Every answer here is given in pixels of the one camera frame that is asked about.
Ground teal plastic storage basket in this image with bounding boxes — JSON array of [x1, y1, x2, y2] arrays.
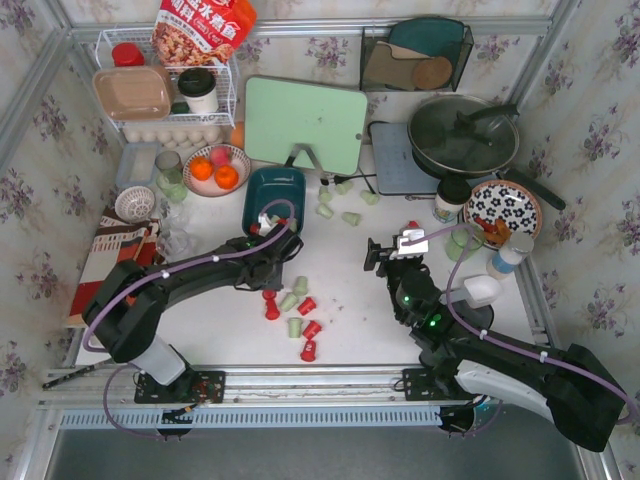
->
[[242, 167, 306, 236]]

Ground white plastic scoop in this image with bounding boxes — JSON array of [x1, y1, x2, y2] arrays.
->
[[439, 275, 502, 309]]

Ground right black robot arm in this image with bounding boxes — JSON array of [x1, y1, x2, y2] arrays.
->
[[364, 241, 639, 452]]

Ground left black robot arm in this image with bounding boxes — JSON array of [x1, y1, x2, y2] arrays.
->
[[82, 225, 303, 390]]

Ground green glass cup right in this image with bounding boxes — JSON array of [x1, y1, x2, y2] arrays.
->
[[445, 227, 485, 262]]

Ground green glass cup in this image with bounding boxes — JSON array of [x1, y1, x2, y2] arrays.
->
[[156, 170, 188, 203], [445, 227, 485, 262]]

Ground grey induction cooker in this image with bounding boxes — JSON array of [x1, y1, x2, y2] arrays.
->
[[368, 121, 439, 197]]

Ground clear glass cup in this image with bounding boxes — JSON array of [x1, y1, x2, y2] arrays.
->
[[156, 229, 193, 263], [159, 199, 191, 230]]

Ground black lid seasoning jar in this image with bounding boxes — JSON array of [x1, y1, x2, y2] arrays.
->
[[432, 175, 472, 223]]

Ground pink fruit bowl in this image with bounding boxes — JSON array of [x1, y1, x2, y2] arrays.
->
[[183, 144, 251, 198]]

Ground pink peach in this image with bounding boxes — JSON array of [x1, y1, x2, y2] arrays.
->
[[209, 145, 233, 168]]

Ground carrot pieces on plate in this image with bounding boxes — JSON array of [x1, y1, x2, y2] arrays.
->
[[474, 217, 512, 246]]

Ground white blue bottle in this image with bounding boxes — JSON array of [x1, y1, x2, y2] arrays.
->
[[486, 231, 534, 280]]

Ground metal cutting board stand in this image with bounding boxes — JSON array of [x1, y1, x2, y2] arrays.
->
[[284, 143, 329, 182]]

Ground blue floral plate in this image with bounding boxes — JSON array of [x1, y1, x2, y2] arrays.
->
[[462, 180, 542, 239]]

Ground black wok with lid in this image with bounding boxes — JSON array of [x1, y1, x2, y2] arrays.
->
[[407, 94, 566, 211]]

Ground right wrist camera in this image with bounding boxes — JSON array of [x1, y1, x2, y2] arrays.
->
[[390, 227, 429, 260]]

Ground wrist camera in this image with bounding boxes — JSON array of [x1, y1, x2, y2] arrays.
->
[[390, 227, 429, 260], [258, 213, 288, 236]]

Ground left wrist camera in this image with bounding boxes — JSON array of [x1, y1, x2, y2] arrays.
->
[[258, 213, 288, 236]]

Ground black power plug cable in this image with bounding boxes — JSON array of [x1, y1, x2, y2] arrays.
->
[[319, 169, 379, 194]]

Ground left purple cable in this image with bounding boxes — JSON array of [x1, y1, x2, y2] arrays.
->
[[82, 199, 297, 441]]

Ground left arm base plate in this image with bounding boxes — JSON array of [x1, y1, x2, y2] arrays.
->
[[134, 371, 226, 404]]

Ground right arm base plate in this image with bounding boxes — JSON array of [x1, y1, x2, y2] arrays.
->
[[401, 368, 474, 401]]

